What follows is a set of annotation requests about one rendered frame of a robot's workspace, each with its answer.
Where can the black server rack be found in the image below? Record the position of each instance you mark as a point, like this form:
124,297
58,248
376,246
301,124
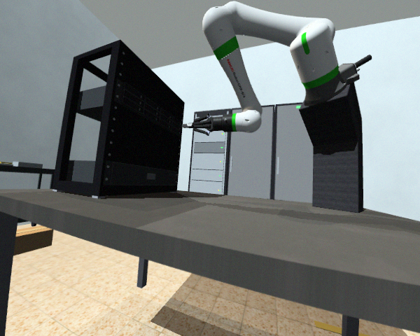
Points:
139,144

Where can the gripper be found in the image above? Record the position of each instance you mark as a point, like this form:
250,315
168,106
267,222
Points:
211,124

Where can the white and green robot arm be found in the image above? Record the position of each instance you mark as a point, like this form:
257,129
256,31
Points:
311,47

